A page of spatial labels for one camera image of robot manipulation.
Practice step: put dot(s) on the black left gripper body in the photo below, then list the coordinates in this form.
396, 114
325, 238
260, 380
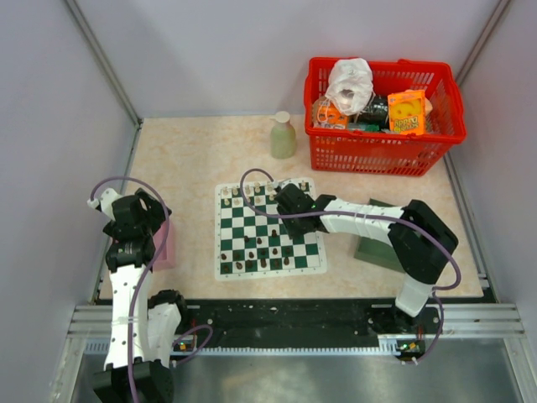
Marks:
155, 215

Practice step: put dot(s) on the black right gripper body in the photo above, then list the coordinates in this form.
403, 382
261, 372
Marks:
294, 227

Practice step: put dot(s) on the green white chess mat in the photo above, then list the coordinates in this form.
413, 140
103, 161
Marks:
249, 246

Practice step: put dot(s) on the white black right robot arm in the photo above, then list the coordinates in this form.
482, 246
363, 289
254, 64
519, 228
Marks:
422, 242

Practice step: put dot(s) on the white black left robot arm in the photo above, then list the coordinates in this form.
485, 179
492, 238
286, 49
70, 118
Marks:
136, 368

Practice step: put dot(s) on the pink rectangular tray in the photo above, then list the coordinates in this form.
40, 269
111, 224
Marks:
166, 260

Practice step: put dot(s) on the green lotion bottle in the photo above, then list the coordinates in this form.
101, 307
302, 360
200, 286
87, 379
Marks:
282, 137

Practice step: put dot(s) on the red plastic basket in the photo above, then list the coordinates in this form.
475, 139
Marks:
365, 142

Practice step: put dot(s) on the green square tray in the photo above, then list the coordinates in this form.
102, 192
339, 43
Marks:
378, 253

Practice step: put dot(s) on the orange white packet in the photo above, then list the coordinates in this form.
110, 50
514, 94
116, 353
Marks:
326, 115

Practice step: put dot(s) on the black wrapped package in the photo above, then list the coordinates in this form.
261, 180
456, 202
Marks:
376, 112

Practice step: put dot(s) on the white plastic bag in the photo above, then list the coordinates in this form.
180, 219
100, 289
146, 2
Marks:
350, 85

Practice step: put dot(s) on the orange snack box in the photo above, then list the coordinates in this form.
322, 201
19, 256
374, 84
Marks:
406, 112

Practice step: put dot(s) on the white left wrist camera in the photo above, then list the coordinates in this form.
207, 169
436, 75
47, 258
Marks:
103, 203

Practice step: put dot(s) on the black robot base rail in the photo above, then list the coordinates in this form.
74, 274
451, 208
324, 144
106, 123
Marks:
317, 325

